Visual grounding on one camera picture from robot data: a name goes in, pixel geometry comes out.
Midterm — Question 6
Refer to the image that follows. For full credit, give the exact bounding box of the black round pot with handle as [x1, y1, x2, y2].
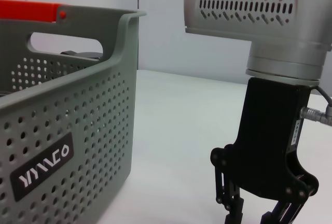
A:
[61, 50, 104, 61]

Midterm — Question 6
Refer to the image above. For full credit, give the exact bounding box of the grey perforated storage bin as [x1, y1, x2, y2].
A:
[0, 5, 146, 224]

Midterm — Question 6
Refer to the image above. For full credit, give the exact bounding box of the right arm cable with plug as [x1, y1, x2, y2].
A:
[299, 86, 332, 128]

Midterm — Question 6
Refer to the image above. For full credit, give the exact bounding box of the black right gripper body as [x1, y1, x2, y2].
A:
[210, 77, 319, 202]

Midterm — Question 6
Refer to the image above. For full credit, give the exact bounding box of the orange-red plastic part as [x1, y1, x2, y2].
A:
[0, 0, 67, 24]

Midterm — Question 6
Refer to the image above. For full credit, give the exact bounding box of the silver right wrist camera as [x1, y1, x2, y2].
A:
[183, 0, 332, 52]

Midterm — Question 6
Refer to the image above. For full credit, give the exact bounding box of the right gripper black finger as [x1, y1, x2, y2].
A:
[260, 190, 316, 224]
[213, 165, 245, 224]

